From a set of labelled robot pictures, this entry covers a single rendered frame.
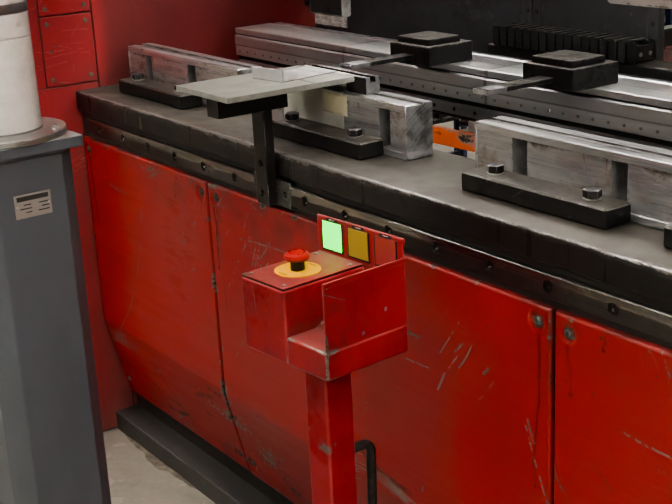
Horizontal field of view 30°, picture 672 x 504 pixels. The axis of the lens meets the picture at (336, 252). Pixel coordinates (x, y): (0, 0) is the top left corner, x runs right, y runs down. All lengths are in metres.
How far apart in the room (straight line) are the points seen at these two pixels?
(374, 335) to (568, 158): 0.38
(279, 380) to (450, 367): 0.55
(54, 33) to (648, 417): 1.78
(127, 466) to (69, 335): 1.14
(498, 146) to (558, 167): 0.13
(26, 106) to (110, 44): 1.16
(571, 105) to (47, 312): 0.94
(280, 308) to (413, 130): 0.46
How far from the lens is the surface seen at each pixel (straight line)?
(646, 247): 1.68
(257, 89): 2.18
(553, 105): 2.23
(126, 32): 3.06
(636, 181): 1.77
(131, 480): 3.03
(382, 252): 1.88
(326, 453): 1.96
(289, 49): 2.88
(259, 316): 1.90
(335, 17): 2.31
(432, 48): 2.40
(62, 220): 1.94
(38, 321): 1.96
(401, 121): 2.14
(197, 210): 2.58
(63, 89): 3.01
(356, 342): 1.83
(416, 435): 2.11
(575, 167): 1.85
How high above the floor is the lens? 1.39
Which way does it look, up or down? 18 degrees down
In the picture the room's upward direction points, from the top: 3 degrees counter-clockwise
